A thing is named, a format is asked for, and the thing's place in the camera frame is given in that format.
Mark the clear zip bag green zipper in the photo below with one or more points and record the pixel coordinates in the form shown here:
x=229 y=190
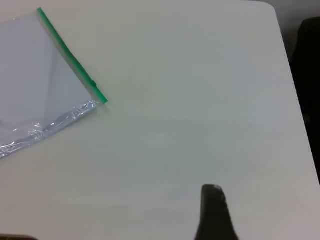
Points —
x=57 y=122

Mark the green zipper slider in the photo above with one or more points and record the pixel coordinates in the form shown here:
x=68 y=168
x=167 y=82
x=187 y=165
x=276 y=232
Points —
x=93 y=83

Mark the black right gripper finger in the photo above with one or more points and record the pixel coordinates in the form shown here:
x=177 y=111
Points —
x=215 y=217

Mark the white paper sheets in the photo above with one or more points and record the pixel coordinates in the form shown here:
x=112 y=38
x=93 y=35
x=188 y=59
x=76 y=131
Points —
x=35 y=75

